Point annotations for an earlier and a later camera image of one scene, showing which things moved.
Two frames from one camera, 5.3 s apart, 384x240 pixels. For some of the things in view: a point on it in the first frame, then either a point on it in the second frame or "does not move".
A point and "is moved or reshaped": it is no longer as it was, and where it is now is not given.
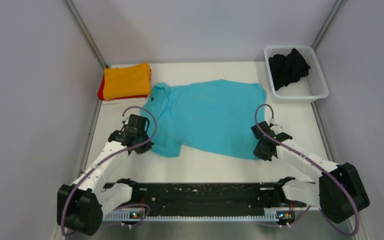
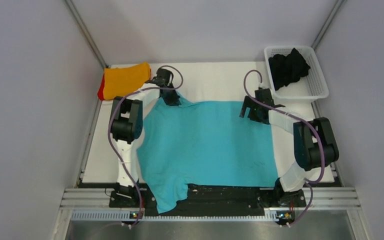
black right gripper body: (259, 152) -> (253, 113)
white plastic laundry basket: (313, 85) does not move
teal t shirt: (211, 118) is moved or reshaped
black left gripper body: (144, 148) -> (171, 97)
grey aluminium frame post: (84, 27) does not move
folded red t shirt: (101, 94) does not move
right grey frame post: (330, 18) does not move
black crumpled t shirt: (288, 69) does not move
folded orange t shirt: (128, 81) does not move
